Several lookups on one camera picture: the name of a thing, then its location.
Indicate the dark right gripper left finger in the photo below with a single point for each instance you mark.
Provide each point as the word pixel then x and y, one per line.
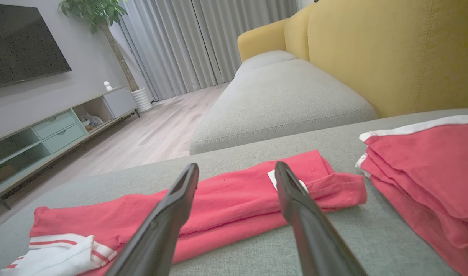
pixel 161 230

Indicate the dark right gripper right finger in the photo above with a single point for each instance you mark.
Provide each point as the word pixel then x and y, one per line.
pixel 310 230

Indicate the red basketball jersey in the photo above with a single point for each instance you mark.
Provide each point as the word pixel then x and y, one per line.
pixel 226 199

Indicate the red shorts with white stripe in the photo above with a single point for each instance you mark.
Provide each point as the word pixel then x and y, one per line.
pixel 429 172

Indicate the large grey sofa seat cushion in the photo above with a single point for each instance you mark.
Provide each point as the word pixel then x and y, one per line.
pixel 371 237

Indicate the clear plastic bag clutter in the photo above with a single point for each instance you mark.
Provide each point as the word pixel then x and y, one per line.
pixel 91 120

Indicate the small grey sofa seat cushion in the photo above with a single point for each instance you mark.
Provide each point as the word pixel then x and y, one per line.
pixel 279 103

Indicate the white ribbed plant pot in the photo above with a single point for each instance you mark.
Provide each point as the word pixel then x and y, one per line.
pixel 142 100

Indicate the long mint grey TV cabinet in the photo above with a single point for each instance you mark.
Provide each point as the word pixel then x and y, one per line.
pixel 57 132

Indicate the small white figurine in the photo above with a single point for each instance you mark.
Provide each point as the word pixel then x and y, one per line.
pixel 108 86

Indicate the grey sofa end cushion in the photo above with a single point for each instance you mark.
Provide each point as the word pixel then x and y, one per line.
pixel 264 61

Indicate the grey pleated curtain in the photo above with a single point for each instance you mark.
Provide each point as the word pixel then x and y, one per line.
pixel 188 42

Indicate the yellow sofa backrest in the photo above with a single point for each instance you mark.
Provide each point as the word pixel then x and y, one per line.
pixel 391 50

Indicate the yellow sofa armrest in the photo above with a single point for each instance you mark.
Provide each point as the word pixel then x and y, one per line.
pixel 260 38

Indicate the green leafy indoor tree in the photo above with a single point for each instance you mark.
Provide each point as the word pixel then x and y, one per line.
pixel 92 11

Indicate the black flat screen television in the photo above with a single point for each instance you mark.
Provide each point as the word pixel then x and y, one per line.
pixel 23 42

